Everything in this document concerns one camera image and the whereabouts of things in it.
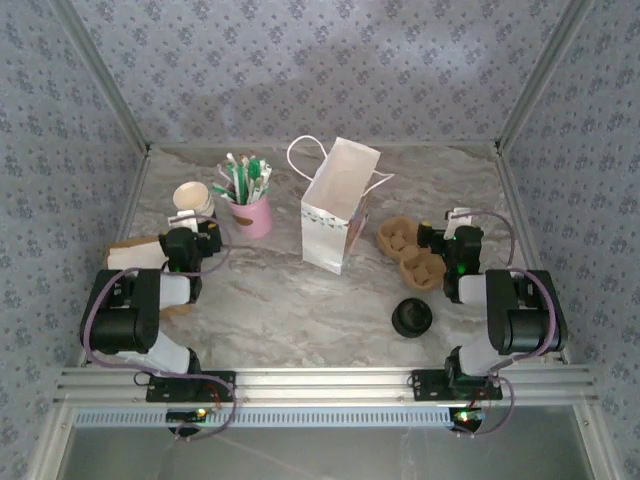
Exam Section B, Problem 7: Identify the right controller board with LED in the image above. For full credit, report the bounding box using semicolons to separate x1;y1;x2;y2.
449;407;489;429

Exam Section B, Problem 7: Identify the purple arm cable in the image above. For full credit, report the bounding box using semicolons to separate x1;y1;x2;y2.
79;219;240;442
457;209;569;439

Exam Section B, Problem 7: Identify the left controller board with LED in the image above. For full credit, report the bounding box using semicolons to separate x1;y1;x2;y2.
166;407;210;422

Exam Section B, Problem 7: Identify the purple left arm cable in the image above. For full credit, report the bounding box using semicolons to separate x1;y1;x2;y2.
79;219;240;442

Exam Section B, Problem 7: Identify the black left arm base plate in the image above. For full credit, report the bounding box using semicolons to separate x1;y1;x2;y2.
145;372;237;403

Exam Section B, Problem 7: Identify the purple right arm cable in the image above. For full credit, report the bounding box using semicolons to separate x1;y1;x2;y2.
457;209;569;439

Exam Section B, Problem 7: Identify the pink cylindrical holder cup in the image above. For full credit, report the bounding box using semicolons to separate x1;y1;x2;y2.
228;193;274;240

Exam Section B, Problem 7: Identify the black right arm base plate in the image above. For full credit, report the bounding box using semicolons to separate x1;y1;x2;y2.
410;369;504;401

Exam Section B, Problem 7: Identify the brown pulp carrier stack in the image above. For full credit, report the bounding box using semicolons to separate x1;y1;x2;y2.
375;215;448;292

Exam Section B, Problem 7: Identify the grey slotted cable duct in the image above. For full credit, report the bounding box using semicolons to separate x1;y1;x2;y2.
74;405;457;429

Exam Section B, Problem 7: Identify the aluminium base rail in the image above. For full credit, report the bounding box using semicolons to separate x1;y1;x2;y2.
53;366;599;405

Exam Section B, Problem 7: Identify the brown cardboard tray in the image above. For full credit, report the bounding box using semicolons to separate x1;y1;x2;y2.
103;237;195;320

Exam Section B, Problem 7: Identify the controller board with led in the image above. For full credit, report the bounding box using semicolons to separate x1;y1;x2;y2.
449;407;489;429
166;407;210;422

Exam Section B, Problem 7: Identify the aluminium frame post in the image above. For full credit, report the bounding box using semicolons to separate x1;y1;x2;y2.
494;0;599;151
47;0;154;154

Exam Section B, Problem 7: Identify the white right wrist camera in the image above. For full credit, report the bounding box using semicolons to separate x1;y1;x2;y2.
446;207;475;237

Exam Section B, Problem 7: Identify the stack of black lids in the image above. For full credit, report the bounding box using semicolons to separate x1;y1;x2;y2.
392;297;434;339

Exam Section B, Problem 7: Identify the white paper gift bag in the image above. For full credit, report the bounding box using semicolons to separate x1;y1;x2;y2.
287;135;396;275

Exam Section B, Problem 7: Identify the stack of paper cups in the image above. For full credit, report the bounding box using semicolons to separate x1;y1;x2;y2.
172;181;217;221

